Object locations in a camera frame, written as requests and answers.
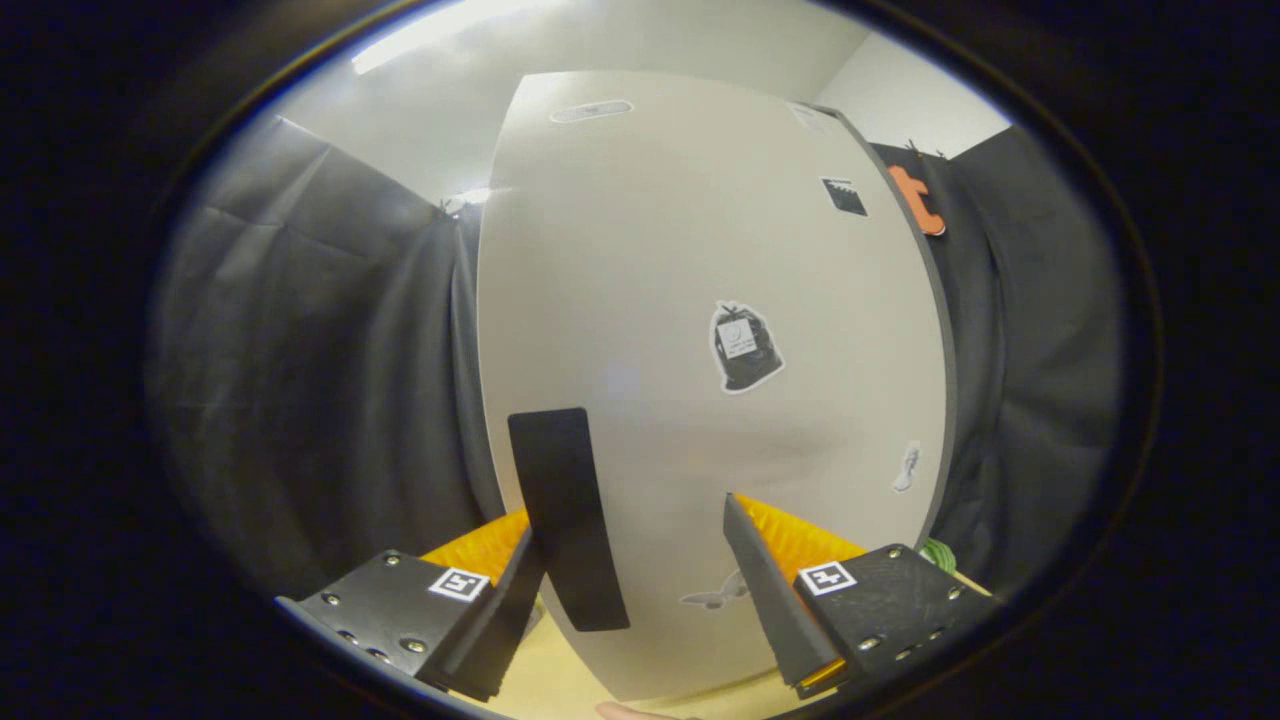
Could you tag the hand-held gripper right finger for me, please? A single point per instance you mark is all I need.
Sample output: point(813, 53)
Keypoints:
point(770, 600)

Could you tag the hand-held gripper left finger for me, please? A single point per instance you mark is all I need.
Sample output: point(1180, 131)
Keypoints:
point(495, 620)

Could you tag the grey shoe cabinet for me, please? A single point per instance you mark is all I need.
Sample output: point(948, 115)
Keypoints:
point(949, 380)

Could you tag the beige shoe cabinet door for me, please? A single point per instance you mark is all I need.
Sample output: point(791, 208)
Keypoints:
point(640, 280)

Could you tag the small green item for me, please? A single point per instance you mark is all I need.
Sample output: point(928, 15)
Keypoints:
point(938, 555)

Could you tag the black backdrop cloth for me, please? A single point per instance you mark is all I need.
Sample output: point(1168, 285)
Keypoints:
point(320, 380)

